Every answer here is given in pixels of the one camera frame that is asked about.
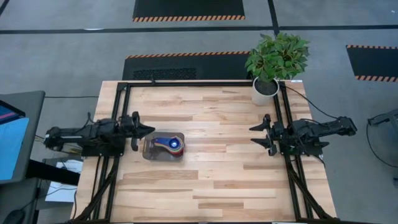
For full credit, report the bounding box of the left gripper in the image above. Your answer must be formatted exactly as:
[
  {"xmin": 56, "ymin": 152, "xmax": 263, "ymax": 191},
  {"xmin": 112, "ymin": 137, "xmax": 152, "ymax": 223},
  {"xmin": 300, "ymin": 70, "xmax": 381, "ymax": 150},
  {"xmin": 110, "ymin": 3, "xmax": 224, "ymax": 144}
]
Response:
[{"xmin": 119, "ymin": 111, "xmax": 155, "ymax": 152}]

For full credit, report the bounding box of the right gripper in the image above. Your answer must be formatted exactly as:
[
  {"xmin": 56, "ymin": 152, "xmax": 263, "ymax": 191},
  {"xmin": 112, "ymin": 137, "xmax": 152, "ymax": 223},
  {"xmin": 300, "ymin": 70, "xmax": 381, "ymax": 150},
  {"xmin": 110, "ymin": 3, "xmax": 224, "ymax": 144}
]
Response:
[{"xmin": 249, "ymin": 113, "xmax": 285, "ymax": 157}]

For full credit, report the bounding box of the blue measuring cup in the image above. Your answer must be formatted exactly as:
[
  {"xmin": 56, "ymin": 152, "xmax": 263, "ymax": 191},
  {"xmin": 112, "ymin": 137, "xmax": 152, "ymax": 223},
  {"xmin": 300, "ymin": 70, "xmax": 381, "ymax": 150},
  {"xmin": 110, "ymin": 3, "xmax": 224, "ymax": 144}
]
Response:
[{"xmin": 151, "ymin": 136, "xmax": 181, "ymax": 152}]

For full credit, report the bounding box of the yellow measuring cup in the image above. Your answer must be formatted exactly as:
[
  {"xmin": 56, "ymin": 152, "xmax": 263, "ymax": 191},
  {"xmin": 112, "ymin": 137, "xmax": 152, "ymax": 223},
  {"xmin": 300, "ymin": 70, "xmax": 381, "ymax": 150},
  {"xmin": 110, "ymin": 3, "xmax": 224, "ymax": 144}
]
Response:
[{"xmin": 157, "ymin": 135, "xmax": 183, "ymax": 154}]

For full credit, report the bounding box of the green measuring cup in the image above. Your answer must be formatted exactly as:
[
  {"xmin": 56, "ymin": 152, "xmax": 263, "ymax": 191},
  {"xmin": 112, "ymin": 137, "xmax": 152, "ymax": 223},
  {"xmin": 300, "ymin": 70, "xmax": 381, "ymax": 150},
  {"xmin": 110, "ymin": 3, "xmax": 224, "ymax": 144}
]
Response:
[{"xmin": 161, "ymin": 136, "xmax": 182, "ymax": 153}]

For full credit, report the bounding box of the red measuring cup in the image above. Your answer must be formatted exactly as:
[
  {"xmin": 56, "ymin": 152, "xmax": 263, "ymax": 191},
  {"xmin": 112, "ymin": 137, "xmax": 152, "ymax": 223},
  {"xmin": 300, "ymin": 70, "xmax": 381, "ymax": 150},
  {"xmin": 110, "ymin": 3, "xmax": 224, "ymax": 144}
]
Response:
[{"xmin": 152, "ymin": 133, "xmax": 185, "ymax": 156}]

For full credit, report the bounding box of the grey translucent plastic basket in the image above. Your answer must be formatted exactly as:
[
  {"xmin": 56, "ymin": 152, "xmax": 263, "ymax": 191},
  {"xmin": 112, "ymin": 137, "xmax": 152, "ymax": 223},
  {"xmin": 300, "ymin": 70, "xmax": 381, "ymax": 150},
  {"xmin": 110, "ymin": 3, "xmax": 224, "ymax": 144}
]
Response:
[{"xmin": 142, "ymin": 132, "xmax": 186, "ymax": 162}]

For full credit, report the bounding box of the white plant pot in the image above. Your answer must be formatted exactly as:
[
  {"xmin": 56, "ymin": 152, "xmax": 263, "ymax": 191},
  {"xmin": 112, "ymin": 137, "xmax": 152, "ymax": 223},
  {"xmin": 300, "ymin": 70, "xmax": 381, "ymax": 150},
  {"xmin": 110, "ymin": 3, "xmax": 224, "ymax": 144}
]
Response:
[{"xmin": 251, "ymin": 76, "xmax": 280, "ymax": 106}]

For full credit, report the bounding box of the green leafy plant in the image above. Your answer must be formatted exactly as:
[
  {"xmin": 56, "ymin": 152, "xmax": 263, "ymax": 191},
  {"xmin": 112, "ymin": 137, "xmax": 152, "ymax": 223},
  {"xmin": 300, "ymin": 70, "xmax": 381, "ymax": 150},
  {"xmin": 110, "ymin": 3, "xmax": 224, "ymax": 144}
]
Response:
[{"xmin": 244, "ymin": 32, "xmax": 311, "ymax": 84}]

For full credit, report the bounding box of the black hazard-striped floor mat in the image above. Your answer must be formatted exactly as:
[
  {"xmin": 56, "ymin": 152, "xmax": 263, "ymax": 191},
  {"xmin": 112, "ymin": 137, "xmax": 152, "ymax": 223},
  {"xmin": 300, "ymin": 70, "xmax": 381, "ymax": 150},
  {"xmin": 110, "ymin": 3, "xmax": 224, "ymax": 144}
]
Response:
[
  {"xmin": 122, "ymin": 51, "xmax": 253, "ymax": 81},
  {"xmin": 132, "ymin": 0, "xmax": 246, "ymax": 22},
  {"xmin": 346, "ymin": 45, "xmax": 398, "ymax": 83}
]

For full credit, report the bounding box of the white paper sheet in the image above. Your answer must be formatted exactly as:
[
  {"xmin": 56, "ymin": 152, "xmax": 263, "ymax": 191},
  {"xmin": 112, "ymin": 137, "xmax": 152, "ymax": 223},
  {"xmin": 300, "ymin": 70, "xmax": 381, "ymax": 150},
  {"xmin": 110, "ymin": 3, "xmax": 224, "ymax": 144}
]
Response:
[{"xmin": 45, "ymin": 158, "xmax": 84, "ymax": 203}]

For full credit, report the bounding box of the blue-screen monitor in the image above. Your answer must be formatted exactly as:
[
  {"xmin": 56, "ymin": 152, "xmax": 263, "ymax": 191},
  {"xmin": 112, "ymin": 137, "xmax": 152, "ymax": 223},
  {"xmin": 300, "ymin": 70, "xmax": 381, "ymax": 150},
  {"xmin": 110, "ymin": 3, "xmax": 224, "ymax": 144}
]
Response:
[{"xmin": 0, "ymin": 90, "xmax": 46, "ymax": 185}]

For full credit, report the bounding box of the black metal stand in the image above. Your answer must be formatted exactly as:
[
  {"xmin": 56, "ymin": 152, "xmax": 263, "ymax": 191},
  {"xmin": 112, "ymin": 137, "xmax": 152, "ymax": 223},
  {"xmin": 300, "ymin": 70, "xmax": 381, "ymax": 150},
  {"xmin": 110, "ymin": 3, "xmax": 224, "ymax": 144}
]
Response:
[{"xmin": 368, "ymin": 108, "xmax": 398, "ymax": 127}]

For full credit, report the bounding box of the blue laptop screen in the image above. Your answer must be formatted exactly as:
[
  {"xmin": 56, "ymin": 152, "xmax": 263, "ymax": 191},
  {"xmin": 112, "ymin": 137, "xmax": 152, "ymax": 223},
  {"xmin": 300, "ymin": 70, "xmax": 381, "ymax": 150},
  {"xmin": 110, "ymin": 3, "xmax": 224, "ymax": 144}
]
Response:
[{"xmin": 0, "ymin": 104, "xmax": 30, "ymax": 181}]

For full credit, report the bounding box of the black computer mouse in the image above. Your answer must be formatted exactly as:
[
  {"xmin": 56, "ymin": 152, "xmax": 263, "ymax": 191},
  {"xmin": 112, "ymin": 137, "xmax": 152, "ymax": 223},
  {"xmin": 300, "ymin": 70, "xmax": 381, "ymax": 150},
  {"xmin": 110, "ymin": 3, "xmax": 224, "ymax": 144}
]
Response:
[{"xmin": 1, "ymin": 208, "xmax": 26, "ymax": 224}]

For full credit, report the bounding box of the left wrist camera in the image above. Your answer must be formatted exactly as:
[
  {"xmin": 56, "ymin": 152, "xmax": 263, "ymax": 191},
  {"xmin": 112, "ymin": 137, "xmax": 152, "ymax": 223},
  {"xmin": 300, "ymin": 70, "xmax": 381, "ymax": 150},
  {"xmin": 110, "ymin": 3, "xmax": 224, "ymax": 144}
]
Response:
[{"xmin": 119, "ymin": 114, "xmax": 133, "ymax": 128}]

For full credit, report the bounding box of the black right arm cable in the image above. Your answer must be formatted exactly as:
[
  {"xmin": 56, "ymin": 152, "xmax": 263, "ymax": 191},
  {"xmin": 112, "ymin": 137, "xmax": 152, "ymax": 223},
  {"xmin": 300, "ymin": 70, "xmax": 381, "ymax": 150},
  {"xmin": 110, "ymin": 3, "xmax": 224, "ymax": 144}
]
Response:
[{"xmin": 284, "ymin": 85, "xmax": 340, "ymax": 121}]

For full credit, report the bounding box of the black floor cable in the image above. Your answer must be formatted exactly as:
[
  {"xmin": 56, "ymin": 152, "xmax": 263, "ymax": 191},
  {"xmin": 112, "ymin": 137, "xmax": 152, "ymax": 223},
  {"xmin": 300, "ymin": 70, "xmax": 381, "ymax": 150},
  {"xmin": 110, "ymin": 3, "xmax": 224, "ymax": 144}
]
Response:
[{"xmin": 365, "ymin": 121, "xmax": 398, "ymax": 169}]

